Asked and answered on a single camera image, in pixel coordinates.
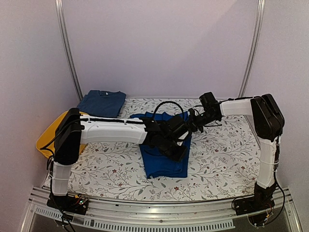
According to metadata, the royal blue garment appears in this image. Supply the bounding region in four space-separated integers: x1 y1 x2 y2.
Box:
130 112 192 179

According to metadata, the teal blue t-shirt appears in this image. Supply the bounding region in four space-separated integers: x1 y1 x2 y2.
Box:
87 90 126 118

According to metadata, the yellow laundry basket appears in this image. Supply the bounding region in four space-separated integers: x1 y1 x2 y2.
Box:
35 110 89 159

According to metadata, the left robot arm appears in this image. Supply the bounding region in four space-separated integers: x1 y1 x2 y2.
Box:
50 108 192 210

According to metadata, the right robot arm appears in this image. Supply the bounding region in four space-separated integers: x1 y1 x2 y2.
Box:
188 93 284 211

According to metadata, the floral tablecloth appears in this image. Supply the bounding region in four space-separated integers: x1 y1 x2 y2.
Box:
49 99 271 202

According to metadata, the folded blue checkered shirt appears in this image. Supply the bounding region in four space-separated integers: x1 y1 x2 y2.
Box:
76 94 88 114

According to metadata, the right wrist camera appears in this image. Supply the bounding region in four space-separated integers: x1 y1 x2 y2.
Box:
188 108 196 120

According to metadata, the front aluminium rail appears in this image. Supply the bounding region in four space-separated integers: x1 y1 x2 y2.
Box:
21 187 303 232

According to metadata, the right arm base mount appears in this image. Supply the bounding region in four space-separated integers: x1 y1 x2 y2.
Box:
231 183 277 227

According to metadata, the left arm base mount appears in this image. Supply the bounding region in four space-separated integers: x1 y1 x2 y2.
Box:
47 192 89 215

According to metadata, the right aluminium frame post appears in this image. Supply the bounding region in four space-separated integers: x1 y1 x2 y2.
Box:
238 0 266 98

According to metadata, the aluminium frame post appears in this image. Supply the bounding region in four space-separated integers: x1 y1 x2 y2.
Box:
238 0 266 98
55 0 83 101

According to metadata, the left aluminium frame post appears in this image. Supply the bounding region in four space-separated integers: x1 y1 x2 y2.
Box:
55 0 83 101

